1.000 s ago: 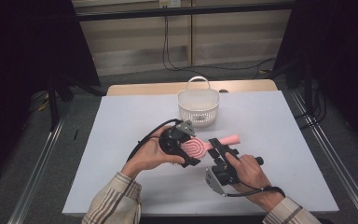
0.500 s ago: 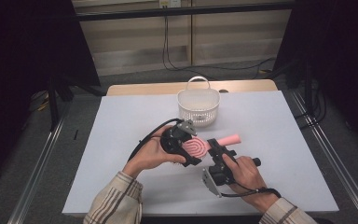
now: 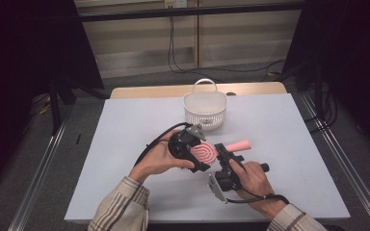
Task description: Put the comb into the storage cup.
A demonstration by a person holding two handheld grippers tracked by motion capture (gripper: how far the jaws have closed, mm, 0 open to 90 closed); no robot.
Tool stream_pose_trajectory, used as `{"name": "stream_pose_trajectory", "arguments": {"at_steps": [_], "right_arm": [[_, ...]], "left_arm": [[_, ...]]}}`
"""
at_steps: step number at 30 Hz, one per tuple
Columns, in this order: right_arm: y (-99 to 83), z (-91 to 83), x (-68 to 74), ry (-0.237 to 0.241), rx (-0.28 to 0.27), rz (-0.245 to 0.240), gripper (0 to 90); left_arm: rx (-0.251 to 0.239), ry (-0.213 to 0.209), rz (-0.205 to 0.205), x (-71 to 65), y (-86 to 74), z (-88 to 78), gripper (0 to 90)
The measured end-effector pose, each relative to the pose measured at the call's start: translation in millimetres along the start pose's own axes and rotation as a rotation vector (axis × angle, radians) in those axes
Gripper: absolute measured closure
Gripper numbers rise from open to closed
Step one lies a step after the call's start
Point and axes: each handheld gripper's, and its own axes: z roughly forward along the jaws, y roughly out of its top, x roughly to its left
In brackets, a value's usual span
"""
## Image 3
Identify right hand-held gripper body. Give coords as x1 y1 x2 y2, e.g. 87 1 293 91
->
207 153 270 205

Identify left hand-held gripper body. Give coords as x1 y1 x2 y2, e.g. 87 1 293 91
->
168 123 207 162

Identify pink hairbrush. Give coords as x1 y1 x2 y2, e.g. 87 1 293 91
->
190 139 252 166

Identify white plastic basket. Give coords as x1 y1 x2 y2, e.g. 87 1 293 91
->
182 78 229 132

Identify person's right hand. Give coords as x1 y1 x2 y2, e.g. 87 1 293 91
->
228 159 276 198

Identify person's left hand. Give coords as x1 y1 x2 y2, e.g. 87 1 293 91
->
128 129 196 185

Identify white table mat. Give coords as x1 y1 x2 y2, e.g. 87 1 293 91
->
64 92 351 224

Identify black metal stand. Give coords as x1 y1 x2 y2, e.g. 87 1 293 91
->
48 76 78 137
312 62 326 112

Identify black horizontal bar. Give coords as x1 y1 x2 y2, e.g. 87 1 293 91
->
76 1 306 23

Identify black curtain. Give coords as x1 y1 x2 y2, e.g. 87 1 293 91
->
0 0 106 200
282 0 370 160

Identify right hand-held gripper black cable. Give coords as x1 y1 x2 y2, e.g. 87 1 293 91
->
225 187 291 206

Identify black wall cable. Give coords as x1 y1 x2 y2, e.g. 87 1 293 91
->
167 15 285 74
172 15 226 84

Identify black floor cables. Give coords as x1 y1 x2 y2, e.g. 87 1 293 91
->
304 85 339 135

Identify metal floor rail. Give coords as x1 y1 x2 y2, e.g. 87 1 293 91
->
7 107 71 231
301 93 370 231

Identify white wall outlet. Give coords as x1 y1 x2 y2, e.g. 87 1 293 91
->
164 0 188 10

